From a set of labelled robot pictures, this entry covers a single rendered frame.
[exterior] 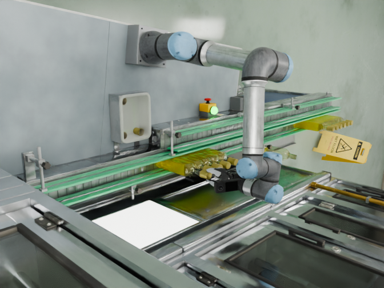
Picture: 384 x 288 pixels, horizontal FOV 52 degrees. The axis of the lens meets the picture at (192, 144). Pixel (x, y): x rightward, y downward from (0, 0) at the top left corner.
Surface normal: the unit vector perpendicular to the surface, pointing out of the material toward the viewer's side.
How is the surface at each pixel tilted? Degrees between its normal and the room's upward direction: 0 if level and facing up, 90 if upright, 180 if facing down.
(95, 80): 0
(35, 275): 90
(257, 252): 90
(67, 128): 0
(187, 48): 8
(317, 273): 90
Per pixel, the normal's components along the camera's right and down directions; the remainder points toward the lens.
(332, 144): -0.41, -0.30
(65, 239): 0.00, -0.97
